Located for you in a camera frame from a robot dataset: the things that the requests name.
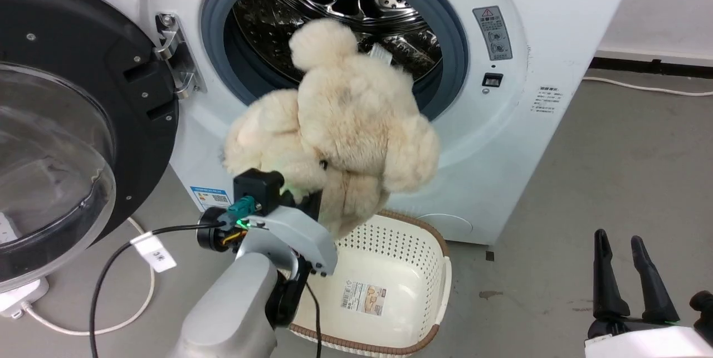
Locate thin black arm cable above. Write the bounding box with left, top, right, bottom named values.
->
left=305, top=282, right=324, bottom=358

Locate white cord along wall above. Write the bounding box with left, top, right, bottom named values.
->
left=582, top=75, right=713, bottom=97

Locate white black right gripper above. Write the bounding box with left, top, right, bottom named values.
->
left=583, top=228, right=713, bottom=358

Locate grey warning label sticker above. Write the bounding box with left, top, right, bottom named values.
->
left=472, top=6, right=514, bottom=62

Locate white front-load washing machine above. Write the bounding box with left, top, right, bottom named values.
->
left=53, top=0, right=644, bottom=247

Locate small printed text sticker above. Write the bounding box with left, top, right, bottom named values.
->
left=530, top=85, right=561, bottom=115

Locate cream plush teddy bear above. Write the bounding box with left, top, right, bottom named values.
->
left=222, top=18, right=442, bottom=241

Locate grey rubber door gasket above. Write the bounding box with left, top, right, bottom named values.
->
left=201, top=0, right=470, bottom=122

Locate white power strip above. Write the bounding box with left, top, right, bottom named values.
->
left=0, top=277, right=50, bottom=320

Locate metal washer door hinge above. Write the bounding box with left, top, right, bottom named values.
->
left=154, top=12, right=208, bottom=100

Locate white power cord, looped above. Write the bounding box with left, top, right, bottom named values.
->
left=23, top=216, right=157, bottom=337

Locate white laundry basket, brown rim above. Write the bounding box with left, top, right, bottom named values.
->
left=287, top=209, right=453, bottom=357

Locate printed product label in basket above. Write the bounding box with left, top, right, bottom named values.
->
left=340, top=279, right=388, bottom=317

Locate white paper cable tag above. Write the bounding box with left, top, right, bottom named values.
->
left=129, top=231, right=178, bottom=274

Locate grey white left gripper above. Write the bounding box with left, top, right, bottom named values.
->
left=197, top=187, right=339, bottom=277

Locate blue white energy label sticker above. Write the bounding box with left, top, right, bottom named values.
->
left=189, top=185, right=232, bottom=213

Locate black washer door, clear glass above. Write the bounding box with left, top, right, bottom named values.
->
left=0, top=0, right=180, bottom=293

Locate thick black cable with tag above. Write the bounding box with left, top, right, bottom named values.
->
left=89, top=223, right=227, bottom=358

